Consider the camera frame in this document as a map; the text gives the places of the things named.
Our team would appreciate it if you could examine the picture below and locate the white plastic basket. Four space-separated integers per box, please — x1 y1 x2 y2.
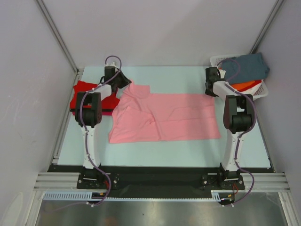
210 54 269 100

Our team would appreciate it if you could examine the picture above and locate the right aluminium corner post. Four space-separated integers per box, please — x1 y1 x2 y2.
249 0 286 54

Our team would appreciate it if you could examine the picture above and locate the aluminium corner post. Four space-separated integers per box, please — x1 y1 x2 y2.
249 0 286 54
34 0 79 74

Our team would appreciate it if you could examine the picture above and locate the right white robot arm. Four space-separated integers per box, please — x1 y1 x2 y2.
205 67 256 190

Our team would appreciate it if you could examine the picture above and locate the red t shirt in basket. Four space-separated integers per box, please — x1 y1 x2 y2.
237 80 263 91

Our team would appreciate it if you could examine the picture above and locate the left aluminium corner post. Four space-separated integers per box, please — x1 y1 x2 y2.
34 0 79 74

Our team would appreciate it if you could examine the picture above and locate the folded magenta t shirt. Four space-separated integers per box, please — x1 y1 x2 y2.
71 111 112 116

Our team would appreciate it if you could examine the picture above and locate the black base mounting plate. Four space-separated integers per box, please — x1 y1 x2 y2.
48 164 274 198

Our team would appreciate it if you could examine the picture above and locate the white slotted cable duct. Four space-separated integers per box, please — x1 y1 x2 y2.
43 191 234 203

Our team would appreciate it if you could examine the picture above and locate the folded red t shirt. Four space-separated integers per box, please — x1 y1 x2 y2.
70 81 120 109

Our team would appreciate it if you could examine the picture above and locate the pink t shirt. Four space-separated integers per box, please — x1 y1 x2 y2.
109 83 221 144

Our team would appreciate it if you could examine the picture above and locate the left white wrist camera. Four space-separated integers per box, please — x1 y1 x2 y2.
105 61 117 67

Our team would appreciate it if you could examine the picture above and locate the grey blue t shirt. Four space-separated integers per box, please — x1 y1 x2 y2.
219 53 270 84

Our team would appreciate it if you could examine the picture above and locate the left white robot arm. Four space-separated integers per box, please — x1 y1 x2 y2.
70 65 131 189

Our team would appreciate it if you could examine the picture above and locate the aluminium front frame rail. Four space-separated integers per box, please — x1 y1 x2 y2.
33 172 290 192

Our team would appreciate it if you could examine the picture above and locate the white t shirt in basket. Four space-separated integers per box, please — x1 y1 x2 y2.
242 83 261 95

